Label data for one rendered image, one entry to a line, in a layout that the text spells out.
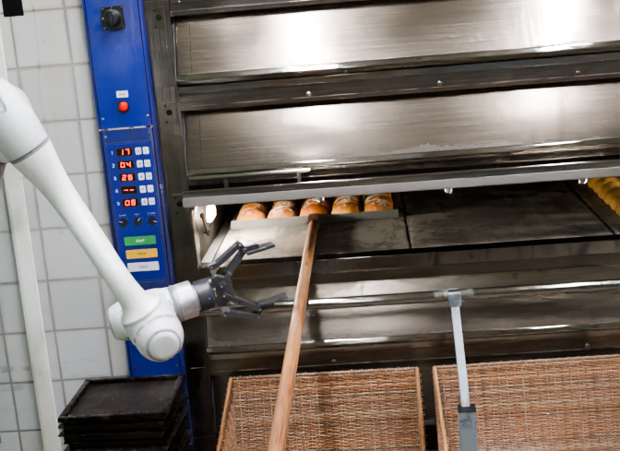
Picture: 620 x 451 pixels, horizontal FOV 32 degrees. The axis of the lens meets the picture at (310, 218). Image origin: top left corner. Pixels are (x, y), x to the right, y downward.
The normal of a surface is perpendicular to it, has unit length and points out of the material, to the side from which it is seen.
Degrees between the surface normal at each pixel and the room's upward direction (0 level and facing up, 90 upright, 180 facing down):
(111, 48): 90
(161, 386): 0
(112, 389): 0
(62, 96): 90
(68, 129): 90
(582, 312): 70
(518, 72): 90
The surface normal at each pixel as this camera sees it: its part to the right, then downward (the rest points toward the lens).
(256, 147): -0.07, -0.12
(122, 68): -0.05, 0.22
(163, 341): 0.36, 0.35
